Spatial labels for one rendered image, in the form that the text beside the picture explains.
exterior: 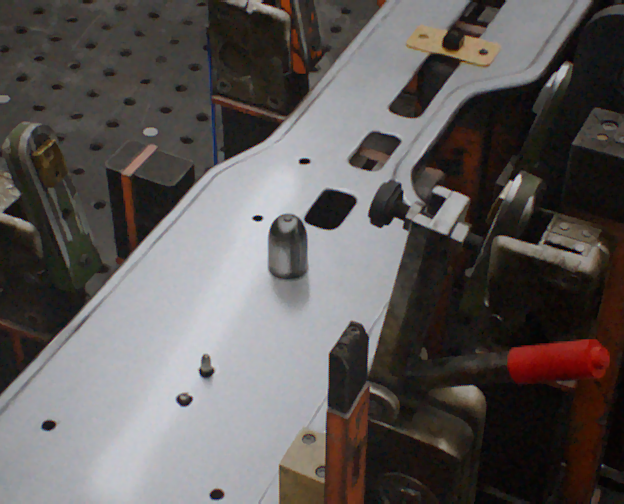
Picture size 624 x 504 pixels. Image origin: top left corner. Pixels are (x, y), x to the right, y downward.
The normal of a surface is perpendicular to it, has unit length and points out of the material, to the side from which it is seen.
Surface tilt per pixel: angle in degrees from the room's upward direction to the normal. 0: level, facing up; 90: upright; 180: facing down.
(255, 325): 0
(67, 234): 78
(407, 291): 90
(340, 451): 90
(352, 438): 90
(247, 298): 0
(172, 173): 0
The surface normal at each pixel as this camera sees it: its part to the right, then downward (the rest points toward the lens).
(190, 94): 0.00, -0.74
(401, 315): -0.45, 0.60
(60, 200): 0.88, 0.15
